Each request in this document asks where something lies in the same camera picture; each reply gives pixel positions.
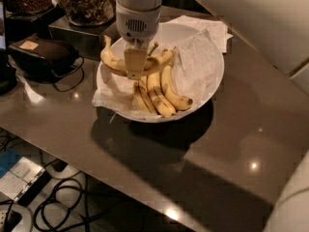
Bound right yellow banana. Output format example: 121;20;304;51
160;56;193;111

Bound middle yellow banana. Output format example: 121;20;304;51
147;72;176;118

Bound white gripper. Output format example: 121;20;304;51
116;1;161;80

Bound glass jar of granola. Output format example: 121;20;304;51
60;0;115;26

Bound white paper sheets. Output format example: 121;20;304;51
170;15;233;53

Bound white bowl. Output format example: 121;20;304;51
96;22;226;124

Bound white paper bowl liner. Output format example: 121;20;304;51
91;28;222;121

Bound dark metal stand box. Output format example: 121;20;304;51
49;15;120;61

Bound left yellow banana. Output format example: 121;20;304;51
133;77;157;114

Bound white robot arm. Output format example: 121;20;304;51
199;0;309;232

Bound white power strip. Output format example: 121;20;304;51
0;204;33;232

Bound crosswise yellow banana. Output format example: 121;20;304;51
100;36;175;77

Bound silver box on floor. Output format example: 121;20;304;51
0;157;45;202

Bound black cable on floor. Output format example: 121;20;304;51
33;174;110;232

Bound black cable on table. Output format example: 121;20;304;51
22;54;86;93

